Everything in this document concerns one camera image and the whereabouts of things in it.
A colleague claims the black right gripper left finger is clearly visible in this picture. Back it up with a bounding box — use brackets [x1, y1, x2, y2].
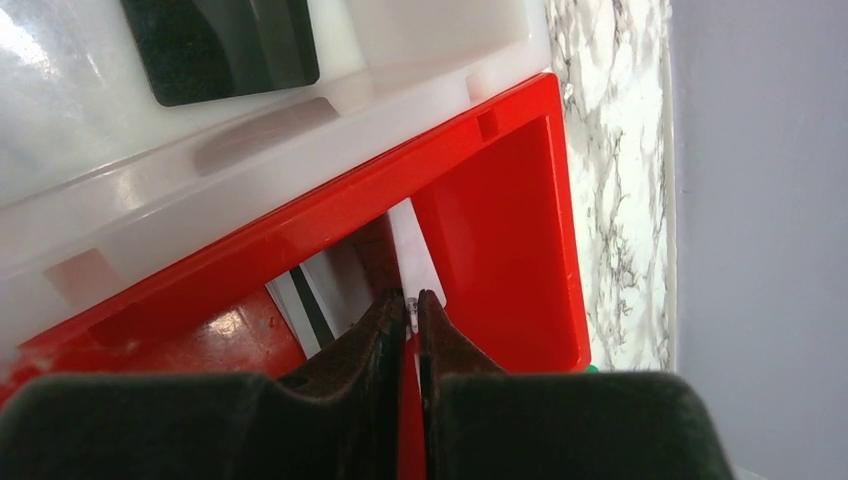
[1, 290, 405, 479]

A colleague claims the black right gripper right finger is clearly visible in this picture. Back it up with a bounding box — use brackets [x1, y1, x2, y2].
[417, 290, 733, 479]

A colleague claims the black card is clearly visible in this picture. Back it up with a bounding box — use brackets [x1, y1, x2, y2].
[122, 0, 320, 107]

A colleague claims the red plastic bin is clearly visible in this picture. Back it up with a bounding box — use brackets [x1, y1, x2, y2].
[0, 72, 592, 480]

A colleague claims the white plastic bin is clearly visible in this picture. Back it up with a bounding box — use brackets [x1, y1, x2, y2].
[1, 1, 550, 352]

